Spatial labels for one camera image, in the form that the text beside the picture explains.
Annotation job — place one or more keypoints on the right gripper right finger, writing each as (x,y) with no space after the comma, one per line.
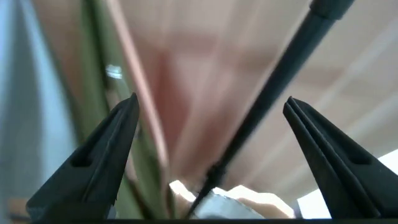
(348,180)

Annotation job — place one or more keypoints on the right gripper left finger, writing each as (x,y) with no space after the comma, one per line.
(93,174)

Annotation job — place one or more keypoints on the pink clothes hanger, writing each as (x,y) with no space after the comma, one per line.
(140,84)

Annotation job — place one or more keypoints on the black clothes rack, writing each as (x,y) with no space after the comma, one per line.
(280,84)

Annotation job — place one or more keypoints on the green garment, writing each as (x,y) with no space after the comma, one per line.
(93,77)

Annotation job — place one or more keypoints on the beige curtain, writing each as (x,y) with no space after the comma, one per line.
(202,62)

